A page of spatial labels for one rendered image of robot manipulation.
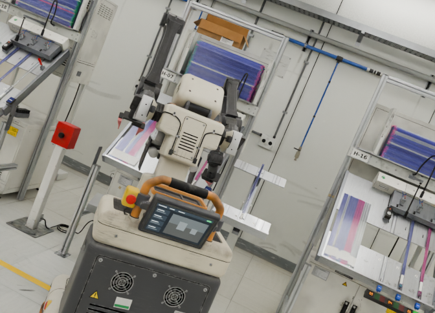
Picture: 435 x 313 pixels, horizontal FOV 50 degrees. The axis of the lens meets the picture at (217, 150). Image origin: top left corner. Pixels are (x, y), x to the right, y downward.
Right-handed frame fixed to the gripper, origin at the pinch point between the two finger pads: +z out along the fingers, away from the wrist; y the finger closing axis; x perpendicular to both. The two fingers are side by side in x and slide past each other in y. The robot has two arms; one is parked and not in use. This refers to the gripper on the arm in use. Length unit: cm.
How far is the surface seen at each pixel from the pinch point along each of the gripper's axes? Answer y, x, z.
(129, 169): 52, 5, 12
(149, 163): 43.1, -4.8, 11.5
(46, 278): 64, 77, 41
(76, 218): 74, 34, 44
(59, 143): 109, 0, 24
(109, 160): 66, 5, 11
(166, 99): 61, -62, 9
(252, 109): 0, -73, -1
